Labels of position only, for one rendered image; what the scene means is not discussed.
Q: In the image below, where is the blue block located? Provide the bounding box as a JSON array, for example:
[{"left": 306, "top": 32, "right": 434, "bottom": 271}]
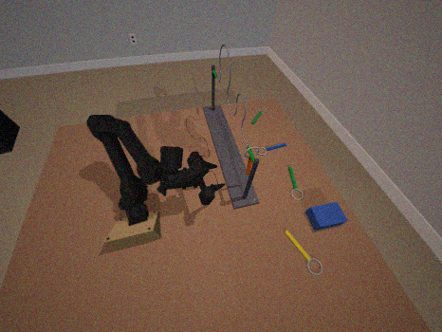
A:
[{"left": 305, "top": 201, "right": 348, "bottom": 231}]

